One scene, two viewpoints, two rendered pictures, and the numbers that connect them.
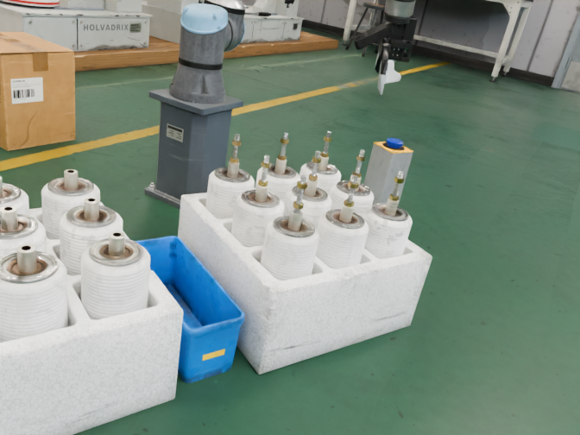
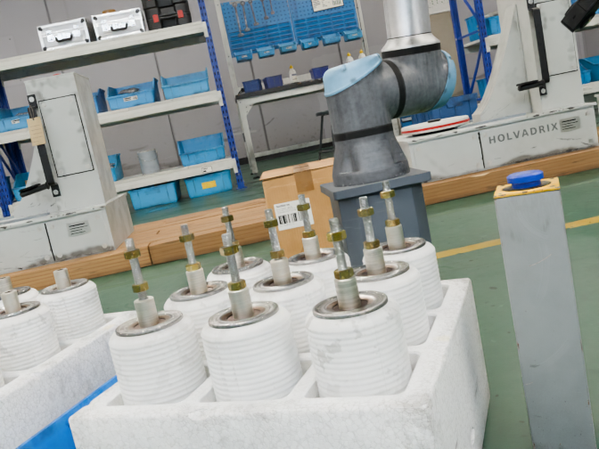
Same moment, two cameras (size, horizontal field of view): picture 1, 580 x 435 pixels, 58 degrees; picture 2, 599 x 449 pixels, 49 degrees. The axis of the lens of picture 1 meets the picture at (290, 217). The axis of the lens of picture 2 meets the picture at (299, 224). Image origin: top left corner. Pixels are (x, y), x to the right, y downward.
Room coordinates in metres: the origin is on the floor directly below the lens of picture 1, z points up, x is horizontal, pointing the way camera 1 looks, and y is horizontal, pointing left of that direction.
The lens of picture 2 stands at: (0.62, -0.73, 0.44)
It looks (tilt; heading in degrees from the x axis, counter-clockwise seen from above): 9 degrees down; 59
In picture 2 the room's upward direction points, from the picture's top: 12 degrees counter-clockwise
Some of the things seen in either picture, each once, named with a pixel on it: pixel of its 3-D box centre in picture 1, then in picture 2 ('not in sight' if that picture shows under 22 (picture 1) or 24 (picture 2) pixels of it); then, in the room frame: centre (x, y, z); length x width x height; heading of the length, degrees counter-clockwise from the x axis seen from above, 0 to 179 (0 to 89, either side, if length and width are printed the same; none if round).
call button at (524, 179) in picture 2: (394, 144); (525, 181); (1.24, -0.21, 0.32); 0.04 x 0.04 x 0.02
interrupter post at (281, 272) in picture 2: (311, 187); (281, 272); (1.00, -0.03, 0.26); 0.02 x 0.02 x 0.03
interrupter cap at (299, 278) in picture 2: (309, 193); (283, 282); (1.00, -0.03, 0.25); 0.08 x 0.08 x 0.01
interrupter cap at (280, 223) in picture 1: (293, 227); (149, 323); (0.83, -0.01, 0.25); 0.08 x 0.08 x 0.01
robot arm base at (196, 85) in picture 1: (198, 78); (366, 153); (1.42, 0.31, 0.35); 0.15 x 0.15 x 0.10
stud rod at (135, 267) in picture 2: (299, 195); (136, 272); (0.83, -0.01, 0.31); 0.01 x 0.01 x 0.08
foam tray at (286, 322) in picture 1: (296, 261); (309, 405); (1.00, -0.03, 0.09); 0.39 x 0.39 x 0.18; 38
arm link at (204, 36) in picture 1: (204, 33); (358, 93); (1.43, 0.31, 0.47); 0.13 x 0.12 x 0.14; 173
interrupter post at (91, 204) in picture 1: (91, 209); (11, 302); (0.74, 0.31, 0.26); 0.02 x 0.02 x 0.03
